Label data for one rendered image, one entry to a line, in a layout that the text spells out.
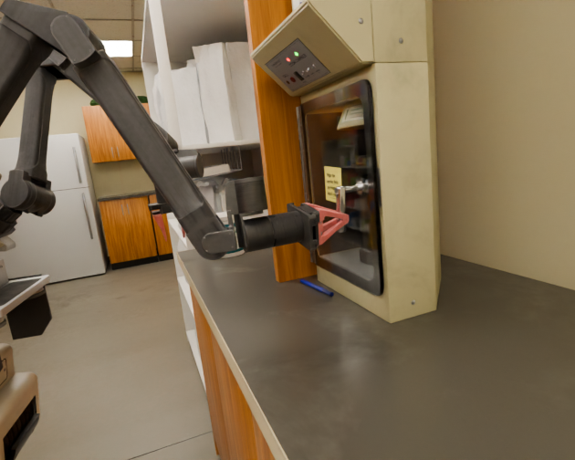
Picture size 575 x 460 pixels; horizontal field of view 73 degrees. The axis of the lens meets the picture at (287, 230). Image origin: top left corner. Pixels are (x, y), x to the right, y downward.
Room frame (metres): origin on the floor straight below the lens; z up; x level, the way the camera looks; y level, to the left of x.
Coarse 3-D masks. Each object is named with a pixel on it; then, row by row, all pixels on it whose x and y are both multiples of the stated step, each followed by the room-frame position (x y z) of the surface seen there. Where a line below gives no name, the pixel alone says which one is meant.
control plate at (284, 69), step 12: (288, 48) 0.80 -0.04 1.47; (300, 48) 0.77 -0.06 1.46; (276, 60) 0.88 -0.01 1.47; (300, 60) 0.81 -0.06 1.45; (312, 60) 0.78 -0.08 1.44; (276, 72) 0.93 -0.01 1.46; (288, 72) 0.88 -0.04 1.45; (300, 72) 0.85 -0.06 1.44; (312, 72) 0.82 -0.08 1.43; (324, 72) 0.79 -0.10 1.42; (288, 84) 0.93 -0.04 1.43; (300, 84) 0.89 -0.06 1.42
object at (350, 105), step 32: (320, 96) 0.86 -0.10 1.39; (352, 96) 0.74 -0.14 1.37; (320, 128) 0.88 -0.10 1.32; (352, 128) 0.75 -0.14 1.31; (320, 160) 0.89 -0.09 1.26; (352, 160) 0.76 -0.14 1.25; (320, 192) 0.90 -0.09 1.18; (352, 192) 0.77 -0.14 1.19; (352, 224) 0.78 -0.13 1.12; (320, 256) 0.94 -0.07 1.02; (352, 256) 0.79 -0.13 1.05
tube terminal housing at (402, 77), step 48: (384, 0) 0.70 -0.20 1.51; (384, 48) 0.70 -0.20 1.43; (432, 48) 0.86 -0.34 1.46; (384, 96) 0.70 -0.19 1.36; (432, 96) 0.81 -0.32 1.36; (384, 144) 0.70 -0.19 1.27; (432, 144) 0.77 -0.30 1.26; (384, 192) 0.70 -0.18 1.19; (432, 192) 0.73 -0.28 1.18; (384, 240) 0.70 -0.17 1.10; (432, 240) 0.73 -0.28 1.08; (336, 288) 0.90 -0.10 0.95; (384, 288) 0.71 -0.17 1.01; (432, 288) 0.73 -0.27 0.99
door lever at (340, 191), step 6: (342, 186) 0.72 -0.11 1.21; (348, 186) 0.73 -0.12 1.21; (354, 186) 0.73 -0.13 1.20; (360, 186) 0.73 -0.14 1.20; (336, 192) 0.72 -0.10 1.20; (342, 192) 0.72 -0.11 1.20; (348, 192) 0.73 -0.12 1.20; (360, 192) 0.74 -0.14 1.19; (336, 198) 0.73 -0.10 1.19; (342, 198) 0.72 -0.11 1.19; (336, 204) 0.73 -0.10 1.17; (342, 204) 0.72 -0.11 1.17; (336, 210) 0.73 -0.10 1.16; (342, 210) 0.72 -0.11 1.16; (342, 228) 0.73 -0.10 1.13
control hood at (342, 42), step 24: (312, 0) 0.66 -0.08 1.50; (336, 0) 0.67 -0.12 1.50; (360, 0) 0.69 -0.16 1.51; (288, 24) 0.74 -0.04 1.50; (312, 24) 0.69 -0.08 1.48; (336, 24) 0.67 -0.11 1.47; (360, 24) 0.69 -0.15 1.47; (264, 48) 0.87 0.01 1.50; (312, 48) 0.75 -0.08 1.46; (336, 48) 0.70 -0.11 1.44; (360, 48) 0.68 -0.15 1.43; (336, 72) 0.76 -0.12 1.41
